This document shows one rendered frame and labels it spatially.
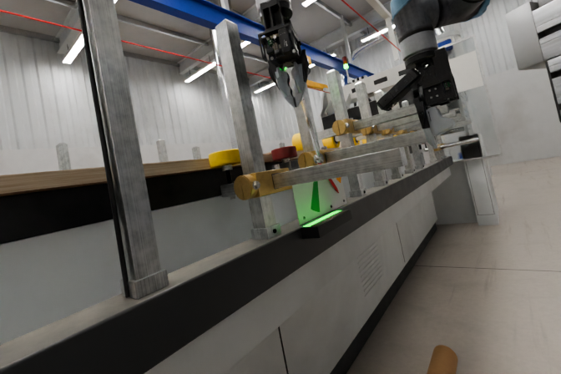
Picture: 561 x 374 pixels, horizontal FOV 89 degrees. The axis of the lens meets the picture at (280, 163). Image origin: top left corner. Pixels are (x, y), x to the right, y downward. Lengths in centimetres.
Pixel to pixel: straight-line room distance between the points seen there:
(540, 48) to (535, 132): 908
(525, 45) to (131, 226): 61
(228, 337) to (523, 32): 66
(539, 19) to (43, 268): 84
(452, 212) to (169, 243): 308
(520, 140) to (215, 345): 938
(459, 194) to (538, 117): 642
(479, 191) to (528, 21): 277
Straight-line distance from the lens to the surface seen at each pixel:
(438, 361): 133
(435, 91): 73
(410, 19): 76
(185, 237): 73
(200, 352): 54
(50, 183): 60
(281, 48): 61
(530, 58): 57
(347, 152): 79
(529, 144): 964
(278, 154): 88
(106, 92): 46
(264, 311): 62
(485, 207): 330
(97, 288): 65
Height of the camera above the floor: 82
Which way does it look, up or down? 3 degrees up
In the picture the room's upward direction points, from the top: 11 degrees counter-clockwise
